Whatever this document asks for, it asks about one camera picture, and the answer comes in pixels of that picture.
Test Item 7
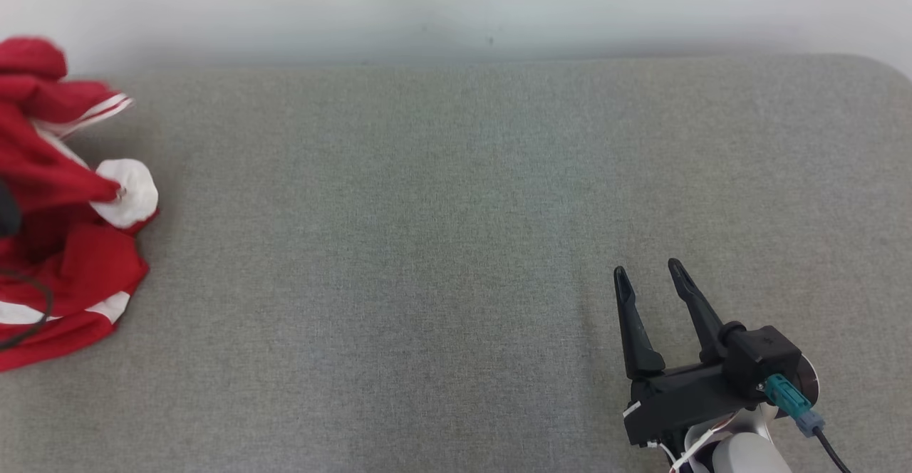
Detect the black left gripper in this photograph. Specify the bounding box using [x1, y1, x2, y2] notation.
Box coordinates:
[0, 181, 22, 239]

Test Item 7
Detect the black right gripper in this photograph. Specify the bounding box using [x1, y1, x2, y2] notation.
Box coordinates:
[614, 259, 767, 449]

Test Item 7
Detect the red shirt with white sleeves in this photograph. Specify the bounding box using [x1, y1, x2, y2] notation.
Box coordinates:
[0, 37, 159, 232]

